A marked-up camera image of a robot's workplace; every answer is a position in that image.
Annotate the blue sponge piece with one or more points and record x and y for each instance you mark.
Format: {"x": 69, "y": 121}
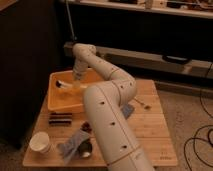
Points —
{"x": 127, "y": 110}

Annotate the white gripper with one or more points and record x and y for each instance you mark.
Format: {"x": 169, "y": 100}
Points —
{"x": 79, "y": 69}

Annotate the striped black eraser block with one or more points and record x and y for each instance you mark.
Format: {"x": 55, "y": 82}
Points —
{"x": 60, "y": 119}

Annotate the grey metal rail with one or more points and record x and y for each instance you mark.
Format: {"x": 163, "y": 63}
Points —
{"x": 143, "y": 60}

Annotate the brown pine cone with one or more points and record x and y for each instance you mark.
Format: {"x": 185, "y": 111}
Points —
{"x": 86, "y": 127}

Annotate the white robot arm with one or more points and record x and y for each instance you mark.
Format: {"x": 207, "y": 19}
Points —
{"x": 102, "y": 102}

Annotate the white paper cup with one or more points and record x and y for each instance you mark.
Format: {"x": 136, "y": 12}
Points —
{"x": 40, "y": 142}

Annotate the small dark utensil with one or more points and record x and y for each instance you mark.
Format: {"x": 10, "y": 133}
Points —
{"x": 146, "y": 107}

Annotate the orange plastic tray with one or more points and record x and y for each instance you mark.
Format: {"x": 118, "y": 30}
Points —
{"x": 61, "y": 99}

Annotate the grey cloth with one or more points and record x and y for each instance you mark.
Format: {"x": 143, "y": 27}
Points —
{"x": 68, "y": 149}

